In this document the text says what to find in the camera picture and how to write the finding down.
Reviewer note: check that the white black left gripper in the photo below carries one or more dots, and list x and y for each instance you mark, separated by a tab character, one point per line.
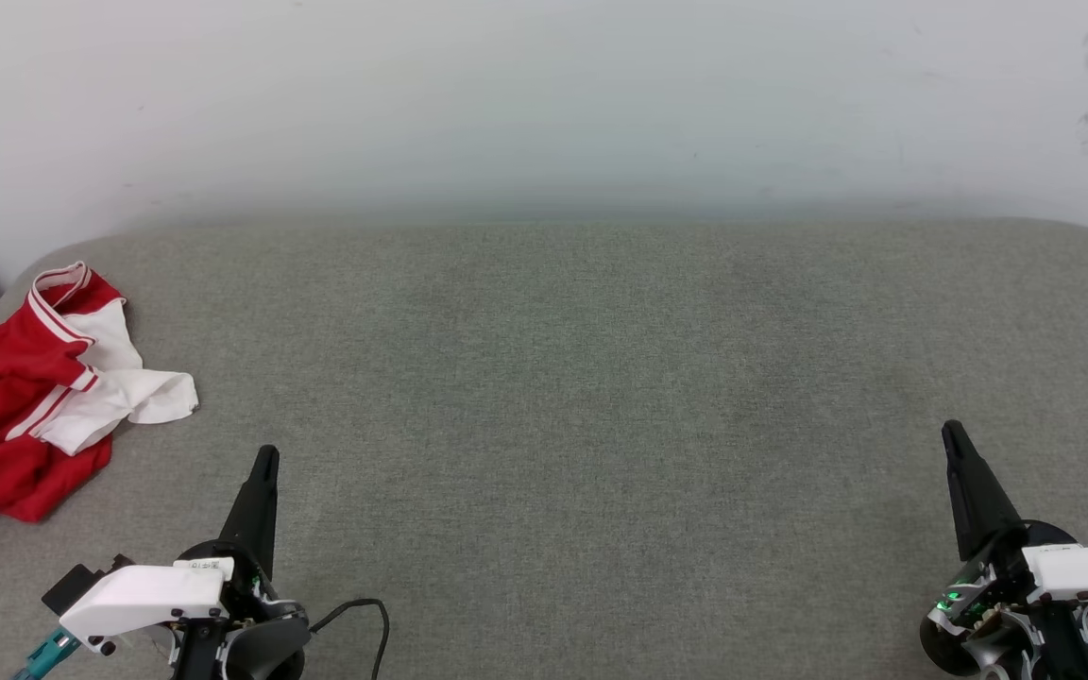
143	595

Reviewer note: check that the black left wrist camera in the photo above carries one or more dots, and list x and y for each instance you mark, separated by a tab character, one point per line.
72	586

